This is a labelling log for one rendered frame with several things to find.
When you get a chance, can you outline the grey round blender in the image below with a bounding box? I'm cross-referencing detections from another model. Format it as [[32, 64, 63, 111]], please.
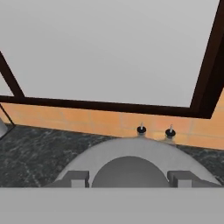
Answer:
[[53, 136, 221, 188]]

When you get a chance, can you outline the clear bottle with black cap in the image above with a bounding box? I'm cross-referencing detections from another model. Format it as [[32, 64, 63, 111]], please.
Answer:
[[164, 124, 178, 144], [136, 122, 147, 138]]

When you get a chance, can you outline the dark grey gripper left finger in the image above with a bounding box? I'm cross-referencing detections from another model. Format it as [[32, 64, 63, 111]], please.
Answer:
[[45, 170, 90, 188]]

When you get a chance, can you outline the dark brown window frame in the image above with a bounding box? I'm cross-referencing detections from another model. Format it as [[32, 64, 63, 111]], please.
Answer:
[[0, 0, 224, 120]]

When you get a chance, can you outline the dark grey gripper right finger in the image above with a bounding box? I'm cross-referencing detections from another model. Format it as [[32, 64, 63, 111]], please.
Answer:
[[167, 170, 223, 188]]

